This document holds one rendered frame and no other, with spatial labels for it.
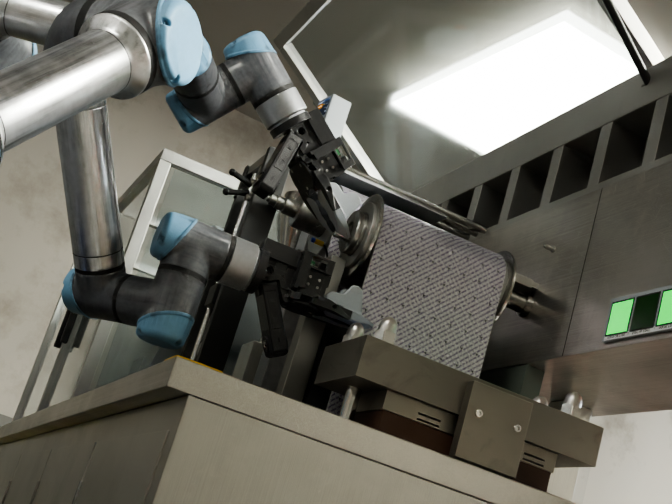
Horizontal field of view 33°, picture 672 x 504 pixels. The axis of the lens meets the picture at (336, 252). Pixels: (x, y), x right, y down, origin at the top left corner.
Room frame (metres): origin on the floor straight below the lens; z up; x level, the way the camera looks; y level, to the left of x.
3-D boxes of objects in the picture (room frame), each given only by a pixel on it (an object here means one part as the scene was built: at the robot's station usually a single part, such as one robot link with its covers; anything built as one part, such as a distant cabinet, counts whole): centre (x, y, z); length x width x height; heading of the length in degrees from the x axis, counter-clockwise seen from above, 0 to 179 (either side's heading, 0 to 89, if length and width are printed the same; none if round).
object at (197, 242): (1.65, 0.21, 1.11); 0.11 x 0.08 x 0.09; 108
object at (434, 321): (1.77, -0.17, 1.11); 0.23 x 0.01 x 0.18; 108
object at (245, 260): (1.68, 0.13, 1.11); 0.08 x 0.05 x 0.08; 18
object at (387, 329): (1.58, -0.10, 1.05); 0.04 x 0.04 x 0.04
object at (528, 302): (1.88, -0.31, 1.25); 0.07 x 0.04 x 0.04; 108
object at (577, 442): (1.67, -0.24, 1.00); 0.40 x 0.16 x 0.06; 108
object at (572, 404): (1.67, -0.41, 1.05); 0.04 x 0.04 x 0.04
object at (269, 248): (1.70, 0.06, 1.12); 0.12 x 0.08 x 0.09; 108
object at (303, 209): (2.02, 0.07, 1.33); 0.06 x 0.06 x 0.06; 18
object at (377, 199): (1.79, -0.03, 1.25); 0.15 x 0.01 x 0.15; 18
